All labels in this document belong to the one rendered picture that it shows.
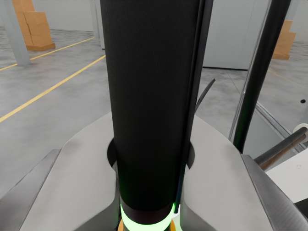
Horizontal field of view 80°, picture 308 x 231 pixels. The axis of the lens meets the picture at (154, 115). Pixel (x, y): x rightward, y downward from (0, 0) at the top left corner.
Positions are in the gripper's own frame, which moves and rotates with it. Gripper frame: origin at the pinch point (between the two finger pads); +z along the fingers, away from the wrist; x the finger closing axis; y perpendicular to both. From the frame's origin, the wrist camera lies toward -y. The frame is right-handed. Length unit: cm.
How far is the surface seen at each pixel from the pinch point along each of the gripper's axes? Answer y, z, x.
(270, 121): 52, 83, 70
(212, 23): 33, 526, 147
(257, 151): 76, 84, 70
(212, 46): 90, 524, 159
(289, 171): 26.8, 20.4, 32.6
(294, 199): 28.8, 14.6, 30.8
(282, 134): 53, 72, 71
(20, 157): 151, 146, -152
